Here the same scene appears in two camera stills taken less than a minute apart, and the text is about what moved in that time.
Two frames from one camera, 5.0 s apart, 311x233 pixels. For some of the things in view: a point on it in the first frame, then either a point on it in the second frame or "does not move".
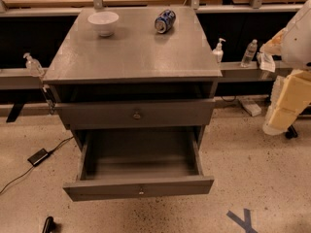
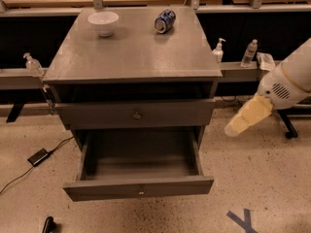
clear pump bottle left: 34,66 does not move
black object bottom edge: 51,226 does not move
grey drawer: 121,162 does not move
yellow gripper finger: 294,97 to 257,109
